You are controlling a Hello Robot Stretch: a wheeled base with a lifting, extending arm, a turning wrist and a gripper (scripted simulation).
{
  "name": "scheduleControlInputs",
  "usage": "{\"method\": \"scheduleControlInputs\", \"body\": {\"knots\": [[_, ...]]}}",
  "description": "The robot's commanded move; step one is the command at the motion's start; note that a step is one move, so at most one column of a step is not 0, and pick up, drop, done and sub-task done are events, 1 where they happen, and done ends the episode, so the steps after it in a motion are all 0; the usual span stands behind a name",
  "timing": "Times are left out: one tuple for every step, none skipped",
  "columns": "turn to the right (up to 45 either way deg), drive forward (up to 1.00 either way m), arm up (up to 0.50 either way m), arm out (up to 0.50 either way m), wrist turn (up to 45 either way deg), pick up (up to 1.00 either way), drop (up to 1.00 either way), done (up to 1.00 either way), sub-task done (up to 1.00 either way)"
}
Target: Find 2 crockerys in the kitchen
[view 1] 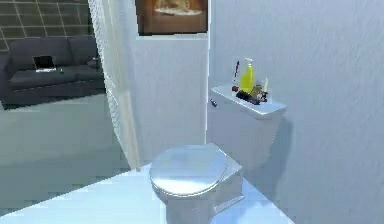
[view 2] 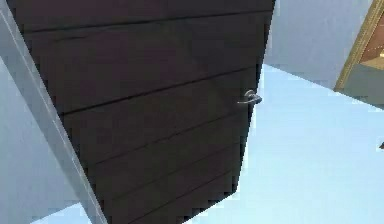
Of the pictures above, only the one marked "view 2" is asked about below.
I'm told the dark brown room door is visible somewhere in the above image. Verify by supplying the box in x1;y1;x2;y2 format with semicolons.
5;0;277;224

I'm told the grey metal door handle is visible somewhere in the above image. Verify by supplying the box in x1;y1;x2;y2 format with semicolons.
237;89;263;106

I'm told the gold framed wall picture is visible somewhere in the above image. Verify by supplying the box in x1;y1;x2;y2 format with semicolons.
333;0;384;108

